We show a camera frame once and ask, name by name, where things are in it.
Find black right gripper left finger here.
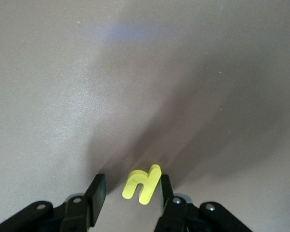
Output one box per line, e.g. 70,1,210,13
0,174,107,232

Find brown table mat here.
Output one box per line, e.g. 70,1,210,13
0,0,290,232

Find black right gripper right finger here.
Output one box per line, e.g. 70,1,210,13
157,174,253,232

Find yellow foam letter h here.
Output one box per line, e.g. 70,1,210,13
122,164,162,205

